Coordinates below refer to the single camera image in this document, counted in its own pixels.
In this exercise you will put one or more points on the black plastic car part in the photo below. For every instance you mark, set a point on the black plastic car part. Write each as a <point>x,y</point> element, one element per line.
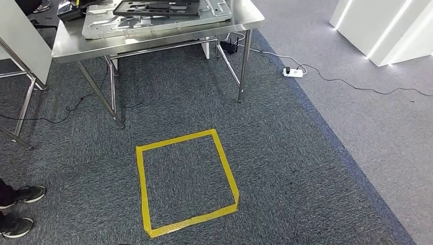
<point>155,11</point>

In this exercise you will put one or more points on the stainless steel workbench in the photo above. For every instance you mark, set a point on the stainless steel workbench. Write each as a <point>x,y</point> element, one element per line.
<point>74,44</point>

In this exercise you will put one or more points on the white panel leg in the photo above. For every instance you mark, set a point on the white panel leg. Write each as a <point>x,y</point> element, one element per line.
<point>205,49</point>

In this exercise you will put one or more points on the white power strip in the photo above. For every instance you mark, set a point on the white power strip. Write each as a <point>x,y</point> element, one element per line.
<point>292,72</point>

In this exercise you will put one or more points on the yellow floor tape square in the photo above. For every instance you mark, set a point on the yellow floor tape square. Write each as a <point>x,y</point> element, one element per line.
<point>140,186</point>

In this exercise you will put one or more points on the stamped sheet metal panel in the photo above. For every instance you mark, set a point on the stamped sheet metal panel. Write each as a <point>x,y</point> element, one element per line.
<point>101,28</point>

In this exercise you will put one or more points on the black tool with yellow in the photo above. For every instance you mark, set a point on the black tool with yellow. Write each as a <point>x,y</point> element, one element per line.
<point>69,13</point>

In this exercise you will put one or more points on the stainless steel side table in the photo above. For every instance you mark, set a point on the stainless steel side table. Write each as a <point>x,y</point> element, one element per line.
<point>23,101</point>

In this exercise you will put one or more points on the person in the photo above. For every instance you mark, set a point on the person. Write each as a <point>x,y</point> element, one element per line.
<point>20,194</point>

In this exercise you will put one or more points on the white board panel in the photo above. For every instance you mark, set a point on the white board panel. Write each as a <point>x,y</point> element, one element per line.
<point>23,40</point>

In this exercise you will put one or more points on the black office chair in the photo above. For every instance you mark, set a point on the black office chair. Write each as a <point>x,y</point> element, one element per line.
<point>27,5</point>

